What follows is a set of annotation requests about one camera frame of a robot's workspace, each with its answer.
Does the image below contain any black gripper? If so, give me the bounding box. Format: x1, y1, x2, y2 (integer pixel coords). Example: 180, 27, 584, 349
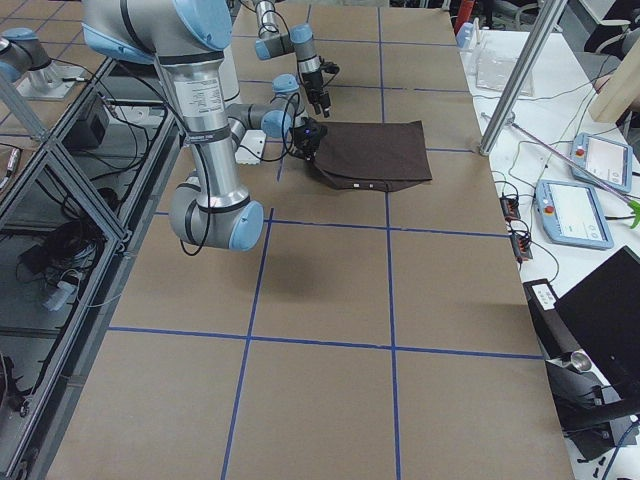
304, 74, 331, 118
292, 118, 328, 161

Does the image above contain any dark brown t-shirt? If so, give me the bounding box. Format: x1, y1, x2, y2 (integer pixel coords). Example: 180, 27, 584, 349
310, 121, 433, 192

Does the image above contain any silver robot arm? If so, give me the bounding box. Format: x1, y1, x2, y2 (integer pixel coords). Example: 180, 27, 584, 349
83, 1, 331, 251
252, 1, 340, 118

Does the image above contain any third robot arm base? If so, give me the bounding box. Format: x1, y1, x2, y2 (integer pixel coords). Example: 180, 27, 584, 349
1, 27, 85, 101

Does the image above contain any red cylinder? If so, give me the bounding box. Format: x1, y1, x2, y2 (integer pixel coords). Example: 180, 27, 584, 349
454, 0, 475, 34

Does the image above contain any clear plastic bag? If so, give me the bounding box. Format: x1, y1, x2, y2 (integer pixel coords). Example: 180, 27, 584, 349
476, 50, 518, 92

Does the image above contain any orange connector board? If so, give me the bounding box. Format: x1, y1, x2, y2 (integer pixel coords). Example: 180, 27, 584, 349
499, 195, 521, 221

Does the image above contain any near blue teach pendant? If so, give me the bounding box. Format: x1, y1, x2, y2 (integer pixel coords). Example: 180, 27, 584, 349
535, 180, 614, 250

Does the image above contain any blue teach pendant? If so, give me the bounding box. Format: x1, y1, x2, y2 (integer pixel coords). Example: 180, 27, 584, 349
571, 132, 634, 194
535, 180, 614, 250

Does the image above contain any far blue teach pendant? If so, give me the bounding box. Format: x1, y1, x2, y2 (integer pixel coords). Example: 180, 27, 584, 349
571, 132, 634, 194

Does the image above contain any seated person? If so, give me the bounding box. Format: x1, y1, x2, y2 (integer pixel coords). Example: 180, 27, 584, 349
589, 29, 639, 123

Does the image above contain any black box white label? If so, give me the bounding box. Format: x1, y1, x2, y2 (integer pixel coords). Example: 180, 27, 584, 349
523, 279, 580, 359

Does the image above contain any reacher grabber tool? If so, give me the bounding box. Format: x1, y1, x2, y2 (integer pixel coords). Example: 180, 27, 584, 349
506, 113, 639, 229

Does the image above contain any black monitor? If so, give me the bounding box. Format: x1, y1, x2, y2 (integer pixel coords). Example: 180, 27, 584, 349
556, 246, 639, 398

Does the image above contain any silver metal cup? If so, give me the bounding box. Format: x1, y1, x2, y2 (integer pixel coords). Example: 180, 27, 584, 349
569, 351, 593, 374

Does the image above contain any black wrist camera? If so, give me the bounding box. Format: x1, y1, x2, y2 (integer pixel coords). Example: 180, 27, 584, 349
321, 60, 340, 75

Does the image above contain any aluminium frame post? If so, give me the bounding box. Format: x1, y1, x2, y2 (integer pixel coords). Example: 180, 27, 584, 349
479, 0, 568, 156

